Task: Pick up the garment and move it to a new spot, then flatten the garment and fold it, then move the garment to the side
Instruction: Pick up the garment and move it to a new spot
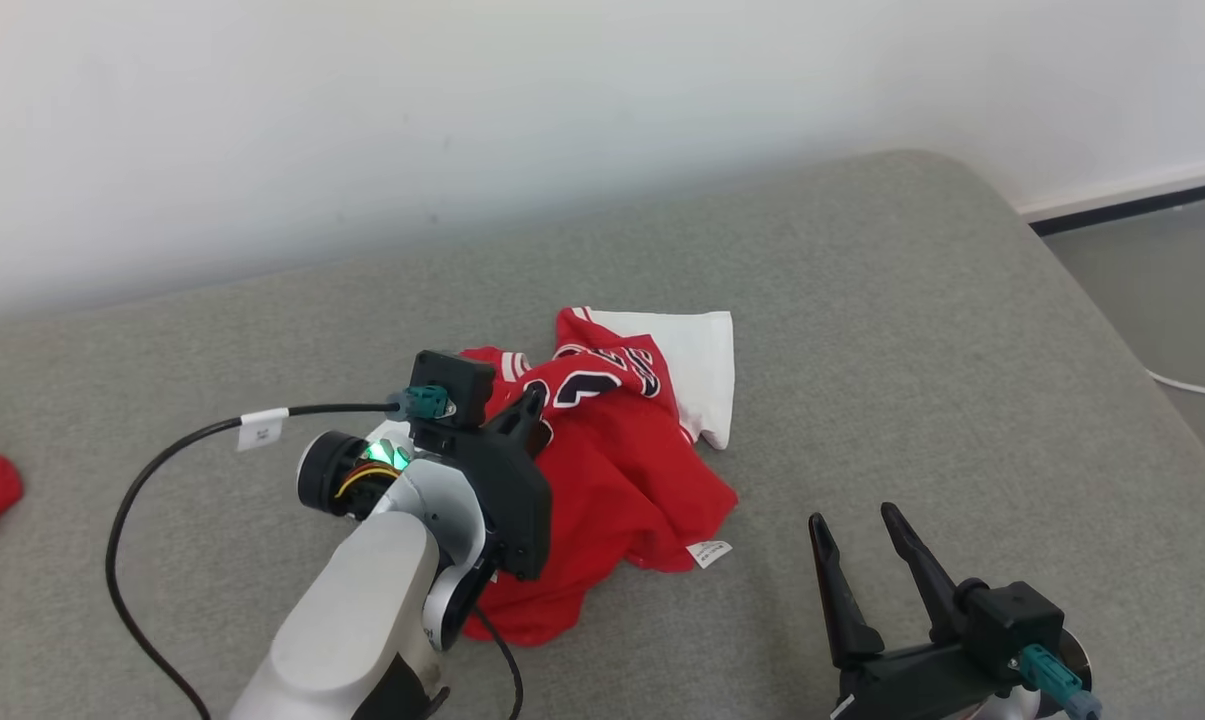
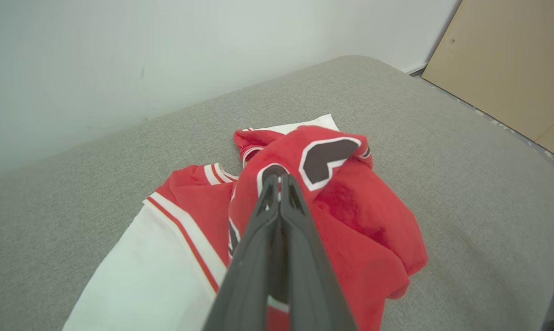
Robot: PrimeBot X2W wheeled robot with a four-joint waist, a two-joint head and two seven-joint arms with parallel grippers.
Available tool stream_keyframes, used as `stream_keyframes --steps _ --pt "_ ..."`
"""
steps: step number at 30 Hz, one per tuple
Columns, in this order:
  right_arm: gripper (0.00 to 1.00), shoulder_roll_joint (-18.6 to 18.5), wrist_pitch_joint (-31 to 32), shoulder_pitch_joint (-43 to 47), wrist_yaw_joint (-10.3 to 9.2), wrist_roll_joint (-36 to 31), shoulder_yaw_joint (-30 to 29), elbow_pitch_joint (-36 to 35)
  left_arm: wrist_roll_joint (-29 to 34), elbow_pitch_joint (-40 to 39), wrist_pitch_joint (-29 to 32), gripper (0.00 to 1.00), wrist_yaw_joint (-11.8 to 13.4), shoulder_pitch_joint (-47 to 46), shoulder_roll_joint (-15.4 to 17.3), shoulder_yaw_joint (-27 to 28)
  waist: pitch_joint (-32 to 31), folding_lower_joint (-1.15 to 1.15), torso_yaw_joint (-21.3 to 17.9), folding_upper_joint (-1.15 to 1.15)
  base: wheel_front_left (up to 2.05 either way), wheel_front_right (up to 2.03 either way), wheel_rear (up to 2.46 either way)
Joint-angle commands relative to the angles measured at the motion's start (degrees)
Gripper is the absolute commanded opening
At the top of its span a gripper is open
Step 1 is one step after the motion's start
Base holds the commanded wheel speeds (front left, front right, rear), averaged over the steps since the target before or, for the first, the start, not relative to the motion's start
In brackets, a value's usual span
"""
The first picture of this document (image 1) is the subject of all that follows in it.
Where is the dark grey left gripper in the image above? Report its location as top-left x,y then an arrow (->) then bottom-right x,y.
412,387 -> 554,584

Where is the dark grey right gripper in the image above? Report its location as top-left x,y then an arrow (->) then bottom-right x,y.
808,502 -> 1018,720

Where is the red white basketball jersey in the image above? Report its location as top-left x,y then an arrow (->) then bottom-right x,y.
367,307 -> 739,647

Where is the black cable with teal plug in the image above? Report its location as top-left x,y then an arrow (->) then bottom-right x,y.
1017,644 -> 1103,720
105,385 -> 455,720

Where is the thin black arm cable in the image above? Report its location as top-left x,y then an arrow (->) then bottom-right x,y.
472,603 -> 524,720

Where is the white cable on floor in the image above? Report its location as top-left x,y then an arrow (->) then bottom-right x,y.
1147,369 -> 1205,407

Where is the black white wall baseboard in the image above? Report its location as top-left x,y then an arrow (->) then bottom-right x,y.
1017,155 -> 1205,237

